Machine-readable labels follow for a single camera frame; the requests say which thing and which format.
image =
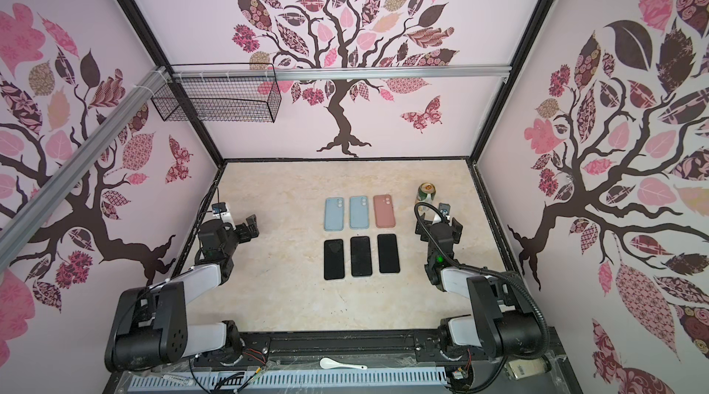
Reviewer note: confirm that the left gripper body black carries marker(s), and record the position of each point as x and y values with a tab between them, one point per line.
233	243

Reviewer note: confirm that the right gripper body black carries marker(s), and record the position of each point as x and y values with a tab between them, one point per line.
438	228

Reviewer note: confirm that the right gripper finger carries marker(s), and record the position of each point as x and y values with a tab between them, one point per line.
420	232
457	230

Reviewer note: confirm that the pink phone case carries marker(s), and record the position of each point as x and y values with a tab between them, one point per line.
384	211

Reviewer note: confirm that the black smartphone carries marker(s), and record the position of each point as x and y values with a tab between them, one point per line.
389	260

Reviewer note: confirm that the light blue phone case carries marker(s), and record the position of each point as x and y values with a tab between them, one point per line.
359	212

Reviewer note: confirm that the black phone clear case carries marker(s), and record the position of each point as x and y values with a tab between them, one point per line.
361	260

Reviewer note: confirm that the pale green phone case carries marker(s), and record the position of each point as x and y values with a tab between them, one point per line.
334	215

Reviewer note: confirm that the black phone white case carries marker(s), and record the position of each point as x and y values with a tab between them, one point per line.
334	259

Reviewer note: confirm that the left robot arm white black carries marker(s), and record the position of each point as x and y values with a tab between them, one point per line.
151	326

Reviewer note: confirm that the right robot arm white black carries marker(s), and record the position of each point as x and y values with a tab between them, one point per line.
505	320

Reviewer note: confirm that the green beverage can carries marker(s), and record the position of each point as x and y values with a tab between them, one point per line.
426	193

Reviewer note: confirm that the aluminium bar back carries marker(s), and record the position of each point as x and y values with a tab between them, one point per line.
444	71

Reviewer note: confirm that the aluminium bar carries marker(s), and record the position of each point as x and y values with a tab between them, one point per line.
18	232
444	71

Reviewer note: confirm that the white plastic spoon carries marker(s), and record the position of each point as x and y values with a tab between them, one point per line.
329	363

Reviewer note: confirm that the aluminium bar left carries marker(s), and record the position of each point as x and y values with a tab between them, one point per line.
18	232

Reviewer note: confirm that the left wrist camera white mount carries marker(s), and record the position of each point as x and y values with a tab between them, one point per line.
221	212

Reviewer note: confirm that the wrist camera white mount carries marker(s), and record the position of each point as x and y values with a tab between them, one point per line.
442	213
221	212

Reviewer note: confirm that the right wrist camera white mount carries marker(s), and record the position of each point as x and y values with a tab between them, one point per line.
442	213

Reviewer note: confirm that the black wire basket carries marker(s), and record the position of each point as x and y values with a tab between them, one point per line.
234	93

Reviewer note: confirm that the white slotted cable duct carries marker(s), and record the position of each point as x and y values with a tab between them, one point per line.
290	380

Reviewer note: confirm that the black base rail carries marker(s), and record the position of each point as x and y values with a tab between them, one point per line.
466	371

